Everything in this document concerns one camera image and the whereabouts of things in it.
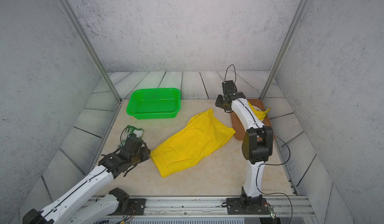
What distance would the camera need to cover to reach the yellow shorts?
85 cm

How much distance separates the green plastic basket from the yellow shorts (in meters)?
0.22

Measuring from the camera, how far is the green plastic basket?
114 cm
